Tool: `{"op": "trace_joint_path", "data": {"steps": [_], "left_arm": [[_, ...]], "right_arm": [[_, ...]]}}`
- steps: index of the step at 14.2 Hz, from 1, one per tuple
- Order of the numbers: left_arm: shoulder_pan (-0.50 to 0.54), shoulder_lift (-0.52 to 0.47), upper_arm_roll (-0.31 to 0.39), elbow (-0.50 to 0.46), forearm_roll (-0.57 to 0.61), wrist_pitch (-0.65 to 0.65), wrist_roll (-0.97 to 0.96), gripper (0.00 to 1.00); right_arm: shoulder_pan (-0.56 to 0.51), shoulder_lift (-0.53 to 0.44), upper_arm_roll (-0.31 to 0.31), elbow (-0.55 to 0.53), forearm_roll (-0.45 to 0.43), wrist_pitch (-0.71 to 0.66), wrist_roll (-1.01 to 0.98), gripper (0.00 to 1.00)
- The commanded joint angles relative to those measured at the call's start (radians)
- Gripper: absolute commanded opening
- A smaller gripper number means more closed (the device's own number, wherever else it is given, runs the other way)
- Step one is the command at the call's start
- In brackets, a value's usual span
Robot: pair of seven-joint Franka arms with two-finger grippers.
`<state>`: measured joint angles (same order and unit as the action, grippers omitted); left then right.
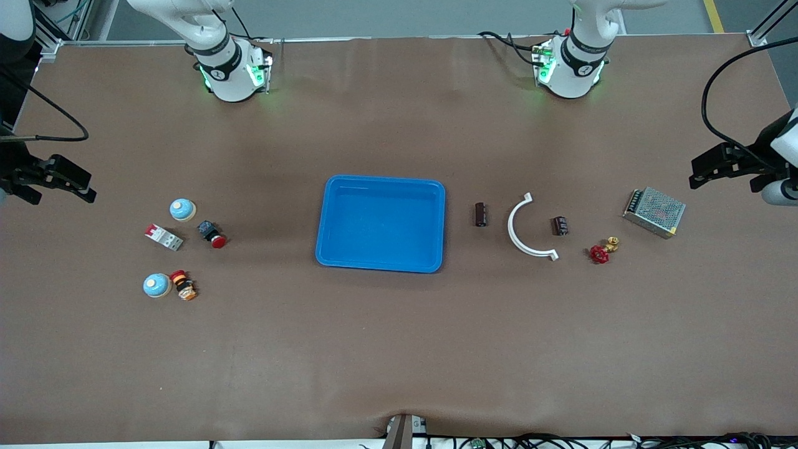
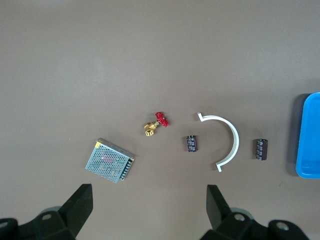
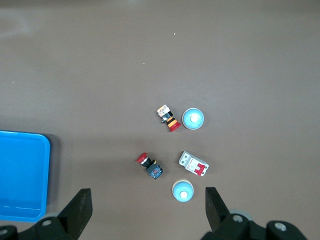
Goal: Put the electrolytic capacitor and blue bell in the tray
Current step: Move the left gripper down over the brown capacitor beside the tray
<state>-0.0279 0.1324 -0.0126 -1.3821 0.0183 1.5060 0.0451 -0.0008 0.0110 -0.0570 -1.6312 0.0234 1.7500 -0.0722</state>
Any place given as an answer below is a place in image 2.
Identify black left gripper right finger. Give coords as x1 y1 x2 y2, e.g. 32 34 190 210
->
201 184 311 240

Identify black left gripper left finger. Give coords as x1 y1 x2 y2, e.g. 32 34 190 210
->
0 183 95 240

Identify dark brown terminal block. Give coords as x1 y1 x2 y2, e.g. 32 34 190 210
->
254 138 269 162

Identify blue plastic tray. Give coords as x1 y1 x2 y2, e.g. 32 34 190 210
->
295 92 320 180

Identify metal mesh power supply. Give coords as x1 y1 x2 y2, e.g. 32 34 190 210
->
85 137 137 184

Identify white half-round pipe clamp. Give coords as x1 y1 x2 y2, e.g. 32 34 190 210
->
196 111 240 173

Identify brown table mat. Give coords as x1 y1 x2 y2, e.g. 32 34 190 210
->
0 0 320 240

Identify brass valve red handle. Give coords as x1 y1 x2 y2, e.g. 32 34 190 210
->
143 111 170 137

